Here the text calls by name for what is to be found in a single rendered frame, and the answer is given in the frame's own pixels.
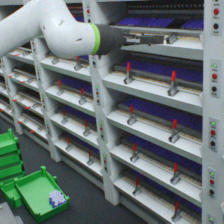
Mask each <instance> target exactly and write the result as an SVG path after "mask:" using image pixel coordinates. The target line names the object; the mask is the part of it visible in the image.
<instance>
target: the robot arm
mask: <svg viewBox="0 0 224 224"><path fill-rule="evenodd" d="M42 35H43V36H44V38H45V40H46V42H47V45H48V47H49V49H50V50H51V52H52V53H53V54H54V55H56V56H57V57H59V58H61V59H66V60H68V59H73V58H76V57H80V56H93V55H96V56H98V60H102V56H106V55H108V54H109V53H110V52H118V51H119V50H120V49H121V48H122V46H125V47H126V46H134V45H148V46H151V45H164V42H165V36H161V35H145V34H144V33H142V34H141V36H139V35H135V34H128V33H122V31H121V30H120V29H119V28H116V27H110V26H109V25H107V24H103V23H102V21H100V23H99V24H90V23H80V22H77V21H76V20H75V19H74V18H73V16H72V14H71V12H70V11H69V9H68V7H67V5H66V3H65V2H64V0H32V1H31V2H29V3H28V4H27V5H25V6H24V7H23V8H21V9H20V10H18V11H17V12H15V13H14V14H12V15H10V16H9V17H7V18H6V19H4V20H3V21H1V22H0V59H1V58H3V57H5V56H6V55H8V54H9V53H11V52H12V51H14V50H16V49H17V48H19V47H21V46H22V45H24V44H26V43H27V42H30V41H32V40H34V39H36V38H38V37H40V36H42Z"/></svg>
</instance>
